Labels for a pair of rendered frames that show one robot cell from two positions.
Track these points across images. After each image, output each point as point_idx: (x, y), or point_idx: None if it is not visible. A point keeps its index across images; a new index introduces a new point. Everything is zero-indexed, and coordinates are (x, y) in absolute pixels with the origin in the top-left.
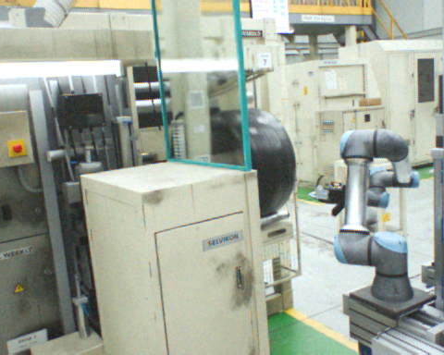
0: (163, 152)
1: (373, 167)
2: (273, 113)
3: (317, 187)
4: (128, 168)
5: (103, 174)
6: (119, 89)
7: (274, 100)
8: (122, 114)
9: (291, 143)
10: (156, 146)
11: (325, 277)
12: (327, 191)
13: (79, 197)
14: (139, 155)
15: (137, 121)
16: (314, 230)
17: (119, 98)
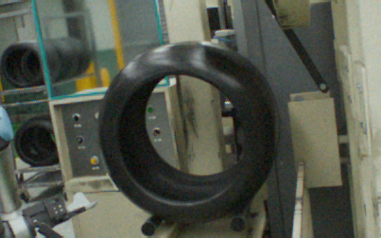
0: (342, 82)
1: None
2: (359, 55)
3: (81, 195)
4: (175, 81)
5: (172, 79)
6: (217, 1)
7: (355, 7)
8: (221, 27)
9: (100, 114)
10: (340, 71)
11: None
12: (69, 208)
13: None
14: (337, 77)
15: (334, 25)
16: None
17: (218, 11)
